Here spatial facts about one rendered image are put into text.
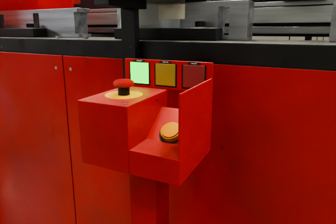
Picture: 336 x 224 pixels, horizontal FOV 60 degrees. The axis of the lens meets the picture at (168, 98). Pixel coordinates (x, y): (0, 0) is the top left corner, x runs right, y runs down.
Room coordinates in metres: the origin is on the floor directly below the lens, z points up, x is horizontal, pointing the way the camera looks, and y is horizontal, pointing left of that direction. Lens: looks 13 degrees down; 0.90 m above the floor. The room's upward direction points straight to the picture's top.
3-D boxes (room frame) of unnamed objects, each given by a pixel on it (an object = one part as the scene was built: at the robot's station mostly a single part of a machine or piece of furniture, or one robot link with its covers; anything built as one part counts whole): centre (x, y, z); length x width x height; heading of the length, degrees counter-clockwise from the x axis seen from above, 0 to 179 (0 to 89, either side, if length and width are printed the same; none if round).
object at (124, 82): (0.54, 0.08, 0.79); 0.04 x 0.04 x 0.04
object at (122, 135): (0.53, 0.04, 0.75); 0.20 x 0.16 x 0.18; 64
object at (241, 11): (0.84, -0.03, 0.92); 0.39 x 0.06 x 0.10; 62
